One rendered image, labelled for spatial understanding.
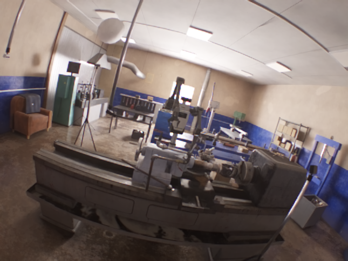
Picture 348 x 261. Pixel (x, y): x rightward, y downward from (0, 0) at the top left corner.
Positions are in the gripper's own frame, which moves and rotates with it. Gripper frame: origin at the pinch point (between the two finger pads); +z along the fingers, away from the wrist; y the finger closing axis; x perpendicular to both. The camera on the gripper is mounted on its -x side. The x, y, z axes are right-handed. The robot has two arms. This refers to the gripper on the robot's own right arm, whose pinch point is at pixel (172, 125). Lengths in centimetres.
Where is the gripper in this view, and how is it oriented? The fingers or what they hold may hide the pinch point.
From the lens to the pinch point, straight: 199.2
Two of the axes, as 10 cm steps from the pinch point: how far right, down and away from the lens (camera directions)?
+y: 9.4, 2.1, 2.6
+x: -3.0, 2.4, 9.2
